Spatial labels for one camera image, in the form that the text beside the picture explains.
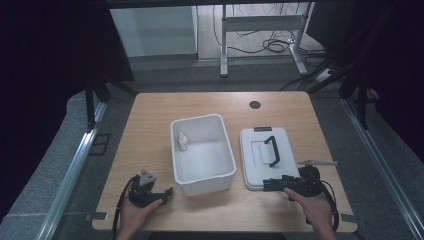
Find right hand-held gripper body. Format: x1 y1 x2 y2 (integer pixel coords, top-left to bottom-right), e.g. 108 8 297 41
281 159 338 202

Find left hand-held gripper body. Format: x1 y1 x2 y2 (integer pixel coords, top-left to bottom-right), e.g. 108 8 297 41
127 169 168 209

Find white lid with black handle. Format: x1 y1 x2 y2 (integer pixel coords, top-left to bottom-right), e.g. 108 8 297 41
239 126 301 192

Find person's left hand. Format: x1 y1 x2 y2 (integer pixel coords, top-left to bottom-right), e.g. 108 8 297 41
117 195 164 235

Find person's right hand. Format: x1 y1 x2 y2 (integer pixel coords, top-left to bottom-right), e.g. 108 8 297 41
283 187 336 232

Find white plastic storage box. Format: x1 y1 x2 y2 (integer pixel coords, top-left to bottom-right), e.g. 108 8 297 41
169 113 238 197

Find small white dropper bottle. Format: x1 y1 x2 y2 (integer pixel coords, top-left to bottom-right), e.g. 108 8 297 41
177 132 190 152

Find black metal stand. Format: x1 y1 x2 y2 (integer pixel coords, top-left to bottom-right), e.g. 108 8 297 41
83 78 112 132
338 63 381 132

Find dark curtain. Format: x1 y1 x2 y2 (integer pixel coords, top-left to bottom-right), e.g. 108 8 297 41
0 0 136 221
305 0 424 164

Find white cabinet panel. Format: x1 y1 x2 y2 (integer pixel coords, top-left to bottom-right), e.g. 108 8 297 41
109 5 198 58

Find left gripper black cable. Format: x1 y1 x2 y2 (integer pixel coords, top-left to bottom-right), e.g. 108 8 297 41
111 174 140 240

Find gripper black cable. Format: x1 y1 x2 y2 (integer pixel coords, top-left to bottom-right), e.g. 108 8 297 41
111 174 140 240
319 179 341 233

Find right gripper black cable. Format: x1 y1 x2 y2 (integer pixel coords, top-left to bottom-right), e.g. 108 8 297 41
319 179 341 233

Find black floor bracket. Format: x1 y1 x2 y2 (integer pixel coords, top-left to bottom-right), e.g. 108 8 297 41
88 133 112 157

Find aluminium floor rail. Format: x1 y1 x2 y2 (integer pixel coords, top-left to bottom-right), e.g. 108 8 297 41
341 97 424 240
35 101 108 240

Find black floor cables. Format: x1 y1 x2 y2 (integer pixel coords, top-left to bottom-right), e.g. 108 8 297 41
211 2 329 69

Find white metal desk frame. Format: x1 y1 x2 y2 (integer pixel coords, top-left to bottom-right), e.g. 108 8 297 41
219 2 316 79

